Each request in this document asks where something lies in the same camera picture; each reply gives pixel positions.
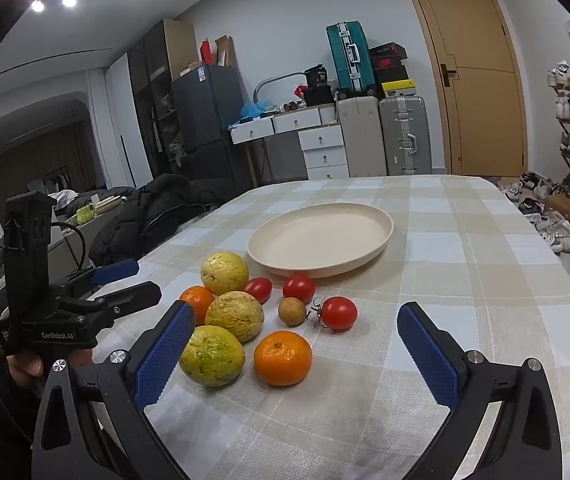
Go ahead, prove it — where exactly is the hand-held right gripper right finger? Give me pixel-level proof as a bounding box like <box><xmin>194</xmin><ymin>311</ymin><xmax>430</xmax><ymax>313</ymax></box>
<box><xmin>397</xmin><ymin>301</ymin><xmax>563</xmax><ymax>480</ymax></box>

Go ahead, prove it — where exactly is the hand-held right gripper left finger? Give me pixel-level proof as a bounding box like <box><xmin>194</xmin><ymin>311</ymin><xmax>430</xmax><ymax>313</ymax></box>
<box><xmin>32</xmin><ymin>301</ymin><xmax>196</xmax><ymax>480</ymax></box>

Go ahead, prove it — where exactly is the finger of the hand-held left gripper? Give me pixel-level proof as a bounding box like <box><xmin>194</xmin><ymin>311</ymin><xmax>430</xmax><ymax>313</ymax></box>
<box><xmin>71</xmin><ymin>281</ymin><xmax>162</xmax><ymax>323</ymax></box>
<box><xmin>57</xmin><ymin>259</ymin><xmax>140</xmax><ymax>295</ymax></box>

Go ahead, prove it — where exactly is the yellow passion fruit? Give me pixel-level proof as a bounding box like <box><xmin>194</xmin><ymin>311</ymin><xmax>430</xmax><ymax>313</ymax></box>
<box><xmin>179</xmin><ymin>325</ymin><xmax>246</xmax><ymax>387</ymax></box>

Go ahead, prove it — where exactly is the small orange mandarin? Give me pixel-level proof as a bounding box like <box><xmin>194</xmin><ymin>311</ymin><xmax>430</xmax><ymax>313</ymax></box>
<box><xmin>180</xmin><ymin>285</ymin><xmax>216</xmax><ymax>326</ymax></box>

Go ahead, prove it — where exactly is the yellow-green lemon front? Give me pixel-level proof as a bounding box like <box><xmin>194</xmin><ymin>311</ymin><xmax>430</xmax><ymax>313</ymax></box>
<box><xmin>205</xmin><ymin>290</ymin><xmax>266</xmax><ymax>343</ymax></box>

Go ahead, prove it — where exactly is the yellow-green lemon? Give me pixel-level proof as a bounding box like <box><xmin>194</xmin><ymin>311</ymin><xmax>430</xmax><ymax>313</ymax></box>
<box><xmin>205</xmin><ymin>290</ymin><xmax>266</xmax><ymax>343</ymax></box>
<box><xmin>201</xmin><ymin>252</ymin><xmax>250</xmax><ymax>296</ymax></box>

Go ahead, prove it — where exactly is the yellow-green lemon back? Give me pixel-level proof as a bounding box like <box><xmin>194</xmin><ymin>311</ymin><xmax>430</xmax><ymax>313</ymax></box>
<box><xmin>201</xmin><ymin>252</ymin><xmax>250</xmax><ymax>296</ymax></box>

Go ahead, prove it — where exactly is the red tomato with stem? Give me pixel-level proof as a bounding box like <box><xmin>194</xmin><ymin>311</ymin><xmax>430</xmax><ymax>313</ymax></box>
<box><xmin>312</xmin><ymin>296</ymin><xmax>358</xmax><ymax>331</ymax></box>

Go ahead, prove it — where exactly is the large orange mandarin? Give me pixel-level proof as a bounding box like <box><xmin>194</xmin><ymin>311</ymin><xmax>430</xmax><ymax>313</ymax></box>
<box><xmin>253</xmin><ymin>330</ymin><xmax>313</xmax><ymax>387</ymax></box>

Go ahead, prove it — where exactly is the small brown longan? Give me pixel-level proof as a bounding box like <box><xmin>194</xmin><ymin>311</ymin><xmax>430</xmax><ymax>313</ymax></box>
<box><xmin>278</xmin><ymin>297</ymin><xmax>308</xmax><ymax>327</ymax></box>

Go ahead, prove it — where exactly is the cream round plate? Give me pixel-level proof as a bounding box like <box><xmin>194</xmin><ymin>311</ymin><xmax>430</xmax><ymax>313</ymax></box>
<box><xmin>248</xmin><ymin>203</ymin><xmax>394</xmax><ymax>279</ymax></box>

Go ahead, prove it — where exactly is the person's left hand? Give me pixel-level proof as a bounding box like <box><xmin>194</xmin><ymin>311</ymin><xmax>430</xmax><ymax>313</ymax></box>
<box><xmin>5</xmin><ymin>347</ymin><xmax>93</xmax><ymax>390</ymax></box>

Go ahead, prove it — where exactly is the black jacket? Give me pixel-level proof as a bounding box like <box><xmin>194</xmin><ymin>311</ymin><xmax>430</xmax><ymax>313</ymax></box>
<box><xmin>88</xmin><ymin>172</ymin><xmax>238</xmax><ymax>268</ymax></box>

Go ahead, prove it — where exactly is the group of shoes on floor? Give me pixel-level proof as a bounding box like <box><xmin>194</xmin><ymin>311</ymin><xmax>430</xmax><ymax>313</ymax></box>
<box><xmin>500</xmin><ymin>171</ymin><xmax>570</xmax><ymax>256</ymax></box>

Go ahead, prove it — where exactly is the dark grey refrigerator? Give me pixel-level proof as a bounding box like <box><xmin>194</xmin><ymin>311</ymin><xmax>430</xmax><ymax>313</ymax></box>
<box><xmin>171</xmin><ymin>63</ymin><xmax>256</xmax><ymax>196</ymax></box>

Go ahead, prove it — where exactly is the brown cardboard box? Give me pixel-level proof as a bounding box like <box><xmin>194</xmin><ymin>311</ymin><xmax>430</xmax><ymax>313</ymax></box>
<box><xmin>544</xmin><ymin>195</ymin><xmax>570</xmax><ymax>226</ymax></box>

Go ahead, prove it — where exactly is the tall dark cabinet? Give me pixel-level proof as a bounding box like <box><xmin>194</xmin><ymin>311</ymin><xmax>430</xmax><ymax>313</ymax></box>
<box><xmin>127</xmin><ymin>19</ymin><xmax>200</xmax><ymax>188</ymax></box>

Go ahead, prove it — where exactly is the white desk with drawers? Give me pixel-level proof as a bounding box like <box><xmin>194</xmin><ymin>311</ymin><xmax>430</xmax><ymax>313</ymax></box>
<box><xmin>230</xmin><ymin>102</ymin><xmax>338</xmax><ymax>188</ymax></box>

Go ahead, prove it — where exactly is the blue plastic bag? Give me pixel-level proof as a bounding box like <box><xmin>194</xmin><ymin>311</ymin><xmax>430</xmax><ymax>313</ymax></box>
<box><xmin>240</xmin><ymin>100</ymin><xmax>278</xmax><ymax>121</ymax></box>

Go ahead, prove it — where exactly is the silver suitcase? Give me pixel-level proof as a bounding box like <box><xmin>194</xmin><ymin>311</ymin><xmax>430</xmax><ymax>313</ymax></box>
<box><xmin>378</xmin><ymin>95</ymin><xmax>433</xmax><ymax>177</ymax></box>

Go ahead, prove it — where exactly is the white drawer cabinet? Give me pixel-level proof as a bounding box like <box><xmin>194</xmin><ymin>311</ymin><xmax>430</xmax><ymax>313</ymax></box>
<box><xmin>298</xmin><ymin>124</ymin><xmax>350</xmax><ymax>181</ymax></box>

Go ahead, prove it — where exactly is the beige suitcase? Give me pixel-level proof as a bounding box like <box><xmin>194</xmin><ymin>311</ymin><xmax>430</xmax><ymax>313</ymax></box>
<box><xmin>336</xmin><ymin>96</ymin><xmax>384</xmax><ymax>178</ymax></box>

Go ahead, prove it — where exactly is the grey curved metal tube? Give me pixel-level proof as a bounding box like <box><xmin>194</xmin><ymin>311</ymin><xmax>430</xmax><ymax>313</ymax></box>
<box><xmin>253</xmin><ymin>71</ymin><xmax>310</xmax><ymax>106</ymax></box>

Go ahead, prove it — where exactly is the brown cardboard carton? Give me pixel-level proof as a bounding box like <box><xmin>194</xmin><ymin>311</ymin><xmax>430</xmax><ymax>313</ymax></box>
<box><xmin>215</xmin><ymin>35</ymin><xmax>238</xmax><ymax>68</ymax></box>

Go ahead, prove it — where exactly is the tan wooden door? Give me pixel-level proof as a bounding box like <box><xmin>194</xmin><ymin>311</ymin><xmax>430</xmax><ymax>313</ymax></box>
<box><xmin>399</xmin><ymin>0</ymin><xmax>528</xmax><ymax>178</ymax></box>

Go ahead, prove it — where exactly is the yellow black shoe box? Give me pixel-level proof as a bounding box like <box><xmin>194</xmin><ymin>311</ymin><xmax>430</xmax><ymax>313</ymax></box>
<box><xmin>380</xmin><ymin>80</ymin><xmax>418</xmax><ymax>99</ymax></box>

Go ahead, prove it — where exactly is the black printed bag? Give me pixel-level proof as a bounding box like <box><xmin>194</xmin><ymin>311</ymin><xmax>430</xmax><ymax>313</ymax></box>
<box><xmin>304</xmin><ymin>64</ymin><xmax>338</xmax><ymax>88</ymax></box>

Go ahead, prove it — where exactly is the black shoe box red logo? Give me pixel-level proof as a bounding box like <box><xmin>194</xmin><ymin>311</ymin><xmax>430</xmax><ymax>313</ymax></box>
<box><xmin>369</xmin><ymin>42</ymin><xmax>408</xmax><ymax>72</ymax></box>

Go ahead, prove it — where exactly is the teal suitcase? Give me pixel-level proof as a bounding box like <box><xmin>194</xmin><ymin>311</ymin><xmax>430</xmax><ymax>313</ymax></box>
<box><xmin>326</xmin><ymin>21</ymin><xmax>378</xmax><ymax>96</ymax></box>

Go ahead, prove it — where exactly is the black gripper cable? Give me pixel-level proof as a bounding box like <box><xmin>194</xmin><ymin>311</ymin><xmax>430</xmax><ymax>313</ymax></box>
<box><xmin>50</xmin><ymin>222</ymin><xmax>88</xmax><ymax>273</ymax></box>

